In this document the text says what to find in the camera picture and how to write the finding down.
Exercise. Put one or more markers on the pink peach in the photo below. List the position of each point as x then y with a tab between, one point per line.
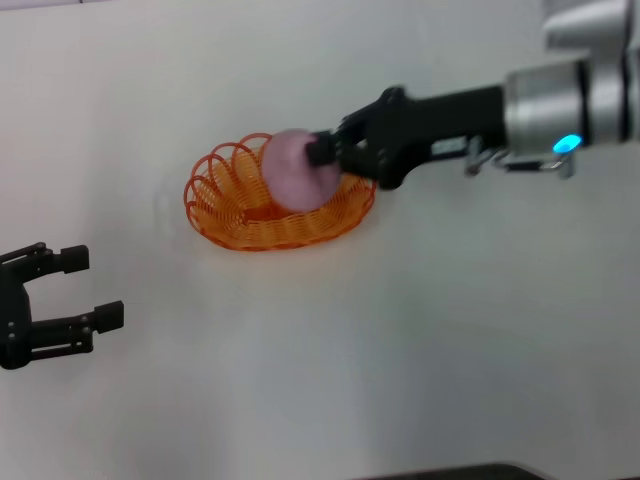
290	170

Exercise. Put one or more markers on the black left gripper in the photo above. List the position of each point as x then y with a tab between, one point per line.
12	325

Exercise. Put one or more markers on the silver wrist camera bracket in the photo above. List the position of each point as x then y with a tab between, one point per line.
520	160

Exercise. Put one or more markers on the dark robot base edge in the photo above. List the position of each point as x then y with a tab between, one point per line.
450	472

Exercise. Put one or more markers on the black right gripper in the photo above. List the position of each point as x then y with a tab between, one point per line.
430	125

